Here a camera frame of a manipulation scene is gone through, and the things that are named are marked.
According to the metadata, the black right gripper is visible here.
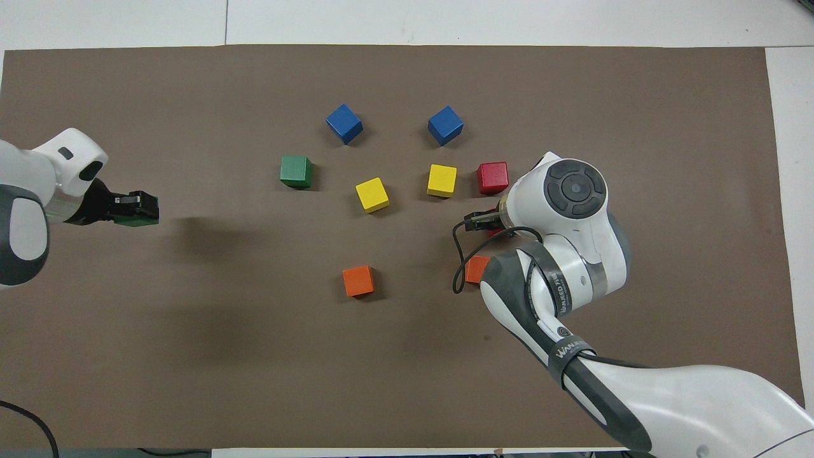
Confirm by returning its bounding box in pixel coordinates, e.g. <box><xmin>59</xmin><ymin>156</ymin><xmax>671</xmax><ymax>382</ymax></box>
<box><xmin>463</xmin><ymin>212</ymin><xmax>509</xmax><ymax>232</ymax></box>

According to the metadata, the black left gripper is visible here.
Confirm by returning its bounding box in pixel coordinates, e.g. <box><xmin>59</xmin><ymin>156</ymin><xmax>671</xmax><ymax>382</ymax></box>
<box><xmin>64</xmin><ymin>178</ymin><xmax>160</xmax><ymax>226</ymax></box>

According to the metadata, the red wooden block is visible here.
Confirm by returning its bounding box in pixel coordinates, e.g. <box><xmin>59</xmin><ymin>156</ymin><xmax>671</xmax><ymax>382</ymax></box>
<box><xmin>485</xmin><ymin>205</ymin><xmax>514</xmax><ymax>239</ymax></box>
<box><xmin>476</xmin><ymin>161</ymin><xmax>510</xmax><ymax>195</ymax></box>

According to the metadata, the orange wooden block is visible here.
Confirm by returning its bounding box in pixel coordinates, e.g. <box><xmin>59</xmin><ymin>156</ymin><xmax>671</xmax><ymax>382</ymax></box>
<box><xmin>464</xmin><ymin>255</ymin><xmax>493</xmax><ymax>285</ymax></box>
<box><xmin>341</xmin><ymin>265</ymin><xmax>375</xmax><ymax>298</ymax></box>

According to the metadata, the yellow wooden block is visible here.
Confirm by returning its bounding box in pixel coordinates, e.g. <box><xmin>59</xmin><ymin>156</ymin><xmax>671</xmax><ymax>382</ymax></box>
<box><xmin>426</xmin><ymin>163</ymin><xmax>458</xmax><ymax>198</ymax></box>
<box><xmin>354</xmin><ymin>177</ymin><xmax>390</xmax><ymax>214</ymax></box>

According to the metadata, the blue wooden block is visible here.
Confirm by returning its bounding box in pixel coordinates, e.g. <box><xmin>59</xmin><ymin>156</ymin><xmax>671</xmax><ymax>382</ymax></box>
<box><xmin>427</xmin><ymin>105</ymin><xmax>465</xmax><ymax>147</ymax></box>
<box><xmin>325</xmin><ymin>103</ymin><xmax>364</xmax><ymax>146</ymax></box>

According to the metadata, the brown table mat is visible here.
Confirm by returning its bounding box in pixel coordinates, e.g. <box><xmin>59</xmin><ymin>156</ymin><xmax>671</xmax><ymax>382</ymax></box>
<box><xmin>0</xmin><ymin>44</ymin><xmax>810</xmax><ymax>450</ymax></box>

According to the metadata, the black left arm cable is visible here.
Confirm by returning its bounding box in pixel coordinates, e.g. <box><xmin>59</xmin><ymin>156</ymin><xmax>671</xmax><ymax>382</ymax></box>
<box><xmin>0</xmin><ymin>399</ymin><xmax>61</xmax><ymax>458</ymax></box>

